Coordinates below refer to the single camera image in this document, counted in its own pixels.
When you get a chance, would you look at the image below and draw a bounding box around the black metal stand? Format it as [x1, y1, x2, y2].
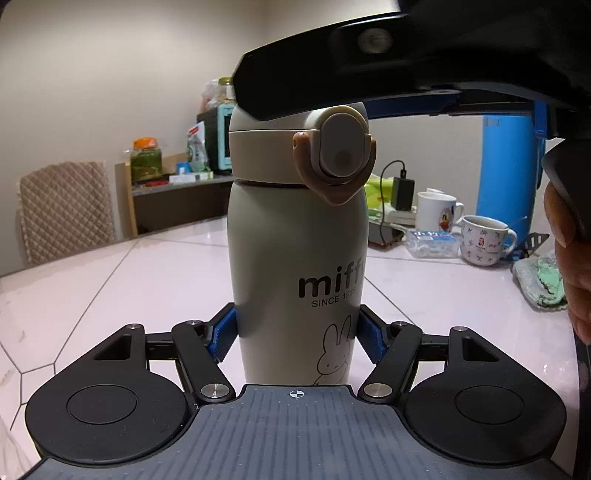
[512, 231, 550, 261]

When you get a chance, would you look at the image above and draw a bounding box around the clear plastic bag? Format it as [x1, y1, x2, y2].
[201, 80, 222, 114]

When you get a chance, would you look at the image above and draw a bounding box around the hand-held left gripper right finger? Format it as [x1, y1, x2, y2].
[358, 305, 503, 401]

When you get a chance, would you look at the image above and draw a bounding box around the black power adapter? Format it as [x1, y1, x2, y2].
[392, 178, 415, 212]

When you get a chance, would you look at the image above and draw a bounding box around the white cup with figure print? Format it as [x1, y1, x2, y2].
[457, 215, 518, 267]

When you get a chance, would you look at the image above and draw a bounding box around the brown cardboard box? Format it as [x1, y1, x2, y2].
[161, 152, 189, 177]

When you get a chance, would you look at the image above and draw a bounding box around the yellow-green packet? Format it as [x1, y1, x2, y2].
[365, 175, 395, 213]

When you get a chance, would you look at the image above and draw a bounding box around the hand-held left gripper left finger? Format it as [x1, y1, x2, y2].
[93, 303, 239, 401]

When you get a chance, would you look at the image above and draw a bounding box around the white mug with cartoon print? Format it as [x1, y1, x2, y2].
[416, 191, 465, 232]

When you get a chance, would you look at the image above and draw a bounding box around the green jar with orange lid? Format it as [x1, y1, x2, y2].
[130, 137, 162, 183]

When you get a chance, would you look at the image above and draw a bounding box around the green and grey cloth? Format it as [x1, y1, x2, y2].
[512, 257, 568, 310]

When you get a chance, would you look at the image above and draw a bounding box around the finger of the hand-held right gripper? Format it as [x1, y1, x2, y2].
[369, 90, 546, 121]
[233, 14, 467, 121]

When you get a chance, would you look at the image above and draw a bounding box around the clear box with blue label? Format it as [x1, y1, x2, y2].
[406, 229, 462, 259]

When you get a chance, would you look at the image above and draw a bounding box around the black tablet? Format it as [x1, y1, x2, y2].
[367, 215, 407, 247]

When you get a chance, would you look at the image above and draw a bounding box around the black adapter cable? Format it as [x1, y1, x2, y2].
[379, 160, 407, 243]

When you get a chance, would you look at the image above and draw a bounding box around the quilted beige chair back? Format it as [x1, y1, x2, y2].
[17, 160, 116, 266]

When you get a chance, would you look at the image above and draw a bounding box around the green and white snack packet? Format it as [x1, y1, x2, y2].
[186, 122, 209, 172]

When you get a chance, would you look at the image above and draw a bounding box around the beige insulated bottle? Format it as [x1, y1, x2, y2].
[228, 178, 369, 386]

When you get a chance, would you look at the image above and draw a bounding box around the wooden shelf cabinet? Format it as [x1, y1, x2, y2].
[115, 161, 232, 238]

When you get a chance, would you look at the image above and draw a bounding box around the blue water barrel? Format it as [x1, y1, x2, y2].
[478, 113, 548, 238]

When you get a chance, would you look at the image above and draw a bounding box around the teal countertop oven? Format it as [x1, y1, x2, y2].
[197, 104, 234, 175]

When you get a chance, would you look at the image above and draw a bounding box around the white power strip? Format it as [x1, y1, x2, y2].
[369, 208, 419, 227]

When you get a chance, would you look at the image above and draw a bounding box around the person's right hand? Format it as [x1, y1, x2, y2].
[544, 183, 591, 344]

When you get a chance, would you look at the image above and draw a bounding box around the beige bottle cap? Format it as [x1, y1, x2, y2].
[228, 104, 378, 204]

